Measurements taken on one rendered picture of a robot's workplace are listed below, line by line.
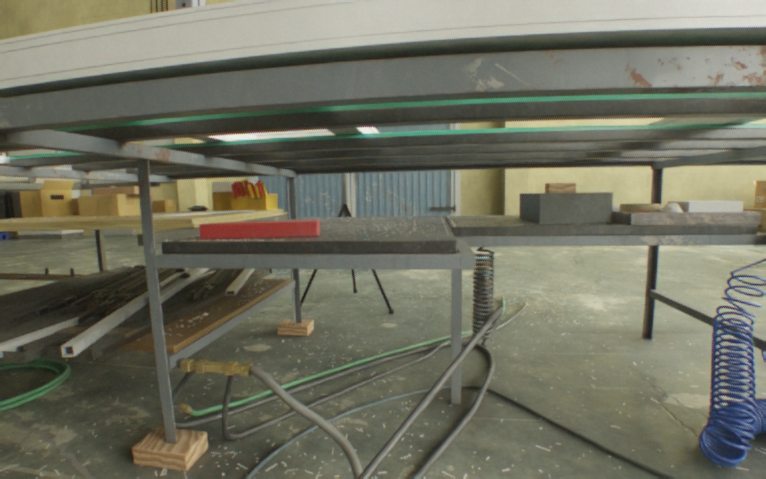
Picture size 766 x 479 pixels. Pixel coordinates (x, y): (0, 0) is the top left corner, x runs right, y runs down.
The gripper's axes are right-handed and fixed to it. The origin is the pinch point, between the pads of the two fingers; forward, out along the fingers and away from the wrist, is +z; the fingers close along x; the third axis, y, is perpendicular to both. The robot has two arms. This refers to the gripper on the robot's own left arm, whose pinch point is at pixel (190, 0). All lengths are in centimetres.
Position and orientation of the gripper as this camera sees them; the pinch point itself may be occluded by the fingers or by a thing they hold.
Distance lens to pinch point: 62.9
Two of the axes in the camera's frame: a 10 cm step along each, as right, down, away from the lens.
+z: 0.2, 9.9, 1.1
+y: -9.9, 0.0, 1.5
